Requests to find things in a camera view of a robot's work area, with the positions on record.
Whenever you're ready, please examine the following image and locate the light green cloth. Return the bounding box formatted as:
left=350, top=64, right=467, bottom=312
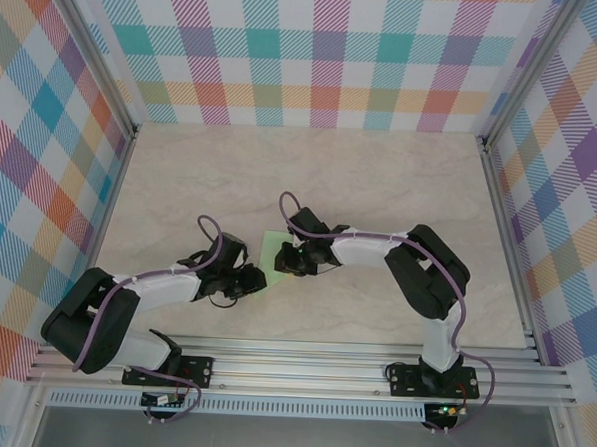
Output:
left=251, top=229, right=299, bottom=302

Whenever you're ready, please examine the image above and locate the small black circuit board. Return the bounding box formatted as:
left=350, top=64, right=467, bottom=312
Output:
left=141, top=393, right=185, bottom=410

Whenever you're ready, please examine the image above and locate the grey metal panel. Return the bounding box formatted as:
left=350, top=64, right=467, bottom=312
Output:
left=30, top=403, right=569, bottom=447

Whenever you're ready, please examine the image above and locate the circuit board with green light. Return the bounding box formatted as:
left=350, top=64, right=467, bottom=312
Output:
left=425, top=402, right=470, bottom=422

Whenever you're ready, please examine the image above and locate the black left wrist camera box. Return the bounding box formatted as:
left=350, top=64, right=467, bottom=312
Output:
left=214, top=232, right=252, bottom=270

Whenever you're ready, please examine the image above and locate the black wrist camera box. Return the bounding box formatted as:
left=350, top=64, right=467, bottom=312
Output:
left=288, top=206, right=333, bottom=239
left=214, top=232, right=252, bottom=270

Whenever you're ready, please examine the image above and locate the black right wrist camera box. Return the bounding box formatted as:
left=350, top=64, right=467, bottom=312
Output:
left=288, top=206, right=333, bottom=239

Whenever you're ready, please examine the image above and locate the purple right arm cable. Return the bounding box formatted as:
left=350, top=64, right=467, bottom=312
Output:
left=266, top=190, right=506, bottom=439

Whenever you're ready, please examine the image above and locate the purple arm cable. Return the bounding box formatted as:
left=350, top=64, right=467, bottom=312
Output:
left=266, top=190, right=506, bottom=439
left=69, top=207, right=213, bottom=427

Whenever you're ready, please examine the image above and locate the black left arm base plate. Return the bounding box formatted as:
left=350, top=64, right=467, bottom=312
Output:
left=121, top=352, right=216, bottom=390

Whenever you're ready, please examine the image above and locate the aluminium mounting rail frame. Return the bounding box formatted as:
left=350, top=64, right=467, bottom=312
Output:
left=24, top=324, right=581, bottom=412

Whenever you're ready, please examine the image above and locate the thin red wire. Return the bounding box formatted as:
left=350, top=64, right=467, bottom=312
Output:
left=174, top=371, right=196, bottom=405
left=452, top=380, right=472, bottom=417

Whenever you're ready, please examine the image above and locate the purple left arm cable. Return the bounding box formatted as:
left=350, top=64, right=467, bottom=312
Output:
left=69, top=207, right=213, bottom=427

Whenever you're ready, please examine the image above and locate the perforated grey cable tray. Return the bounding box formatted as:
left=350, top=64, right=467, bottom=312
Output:
left=46, top=389, right=428, bottom=425

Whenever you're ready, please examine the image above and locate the aluminium side rail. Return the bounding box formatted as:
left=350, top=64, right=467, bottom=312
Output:
left=56, top=125, right=139, bottom=351
left=466, top=140, right=557, bottom=366

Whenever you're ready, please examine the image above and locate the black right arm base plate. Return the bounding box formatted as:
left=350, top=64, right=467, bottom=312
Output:
left=387, top=362, right=481, bottom=402

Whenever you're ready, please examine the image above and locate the aluminium corner post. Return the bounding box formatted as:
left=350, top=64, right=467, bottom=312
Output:
left=474, top=0, right=582, bottom=159
left=41, top=0, right=147, bottom=144

